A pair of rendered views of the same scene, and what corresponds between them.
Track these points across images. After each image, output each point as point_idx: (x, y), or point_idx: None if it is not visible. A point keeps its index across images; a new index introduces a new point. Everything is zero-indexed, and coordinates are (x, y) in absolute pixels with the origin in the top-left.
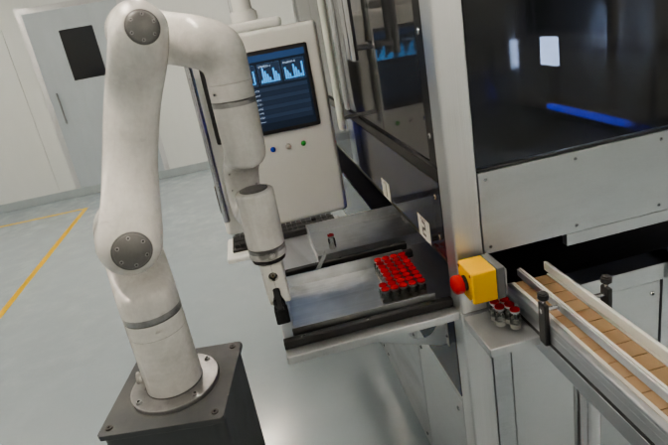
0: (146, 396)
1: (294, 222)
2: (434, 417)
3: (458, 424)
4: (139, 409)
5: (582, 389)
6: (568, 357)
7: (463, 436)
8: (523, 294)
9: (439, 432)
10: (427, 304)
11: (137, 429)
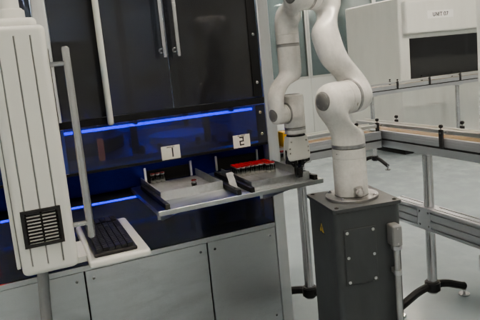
0: (368, 195)
1: (95, 229)
2: (228, 295)
3: (268, 249)
4: (378, 194)
5: (317, 157)
6: (310, 150)
7: (273, 251)
8: (279, 148)
9: (236, 298)
10: None
11: (388, 194)
